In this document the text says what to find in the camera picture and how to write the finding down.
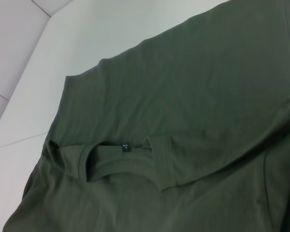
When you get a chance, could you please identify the dark green FREE! t-shirt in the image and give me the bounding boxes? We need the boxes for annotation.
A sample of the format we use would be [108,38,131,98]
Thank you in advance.
[2,0,290,232]

